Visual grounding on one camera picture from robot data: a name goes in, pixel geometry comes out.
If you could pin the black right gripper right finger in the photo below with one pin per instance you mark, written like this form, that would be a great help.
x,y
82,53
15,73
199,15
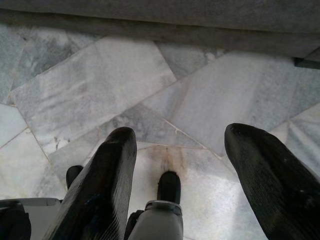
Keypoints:
x,y
275,190

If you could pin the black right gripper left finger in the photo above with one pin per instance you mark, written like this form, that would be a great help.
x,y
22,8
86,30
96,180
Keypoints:
x,y
100,190

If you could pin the silver robot right leg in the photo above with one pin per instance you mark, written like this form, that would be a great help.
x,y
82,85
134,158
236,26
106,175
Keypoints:
x,y
160,220

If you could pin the dark grey sofa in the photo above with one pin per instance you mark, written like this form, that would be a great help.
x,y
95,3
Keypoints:
x,y
160,22

